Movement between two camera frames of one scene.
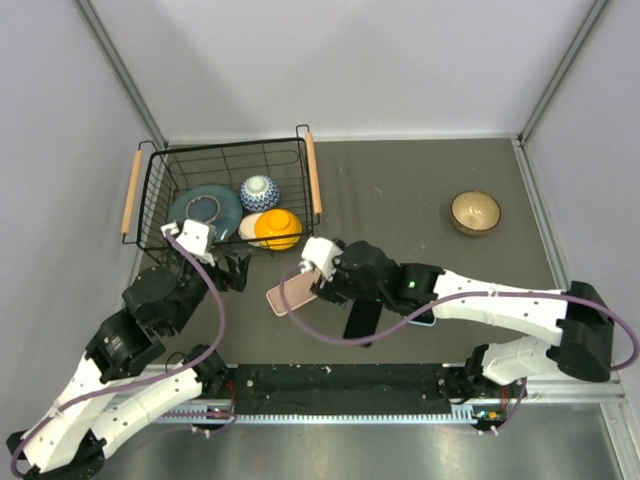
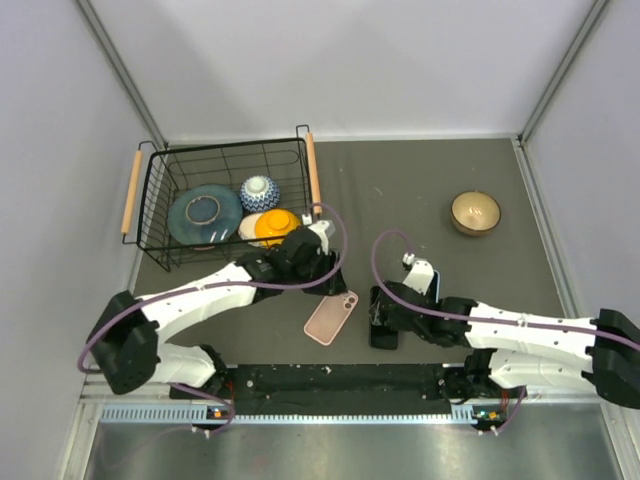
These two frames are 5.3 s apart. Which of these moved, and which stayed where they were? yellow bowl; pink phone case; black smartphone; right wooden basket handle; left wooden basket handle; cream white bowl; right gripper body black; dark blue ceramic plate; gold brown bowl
Moved: pink phone case; black smartphone; right gripper body black
Stayed: dark blue ceramic plate; yellow bowl; right wooden basket handle; cream white bowl; gold brown bowl; left wooden basket handle
